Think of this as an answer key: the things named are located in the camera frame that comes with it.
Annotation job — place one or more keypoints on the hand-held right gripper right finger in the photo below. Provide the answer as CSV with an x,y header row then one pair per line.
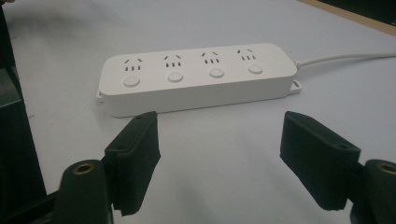
x,y
317,161

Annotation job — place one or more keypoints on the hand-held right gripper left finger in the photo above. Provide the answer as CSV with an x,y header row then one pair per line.
x,y
134,161

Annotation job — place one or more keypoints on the white power strip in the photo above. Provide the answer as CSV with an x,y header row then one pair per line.
x,y
193,81

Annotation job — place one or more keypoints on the dark object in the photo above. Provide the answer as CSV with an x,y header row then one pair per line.
x,y
15,149

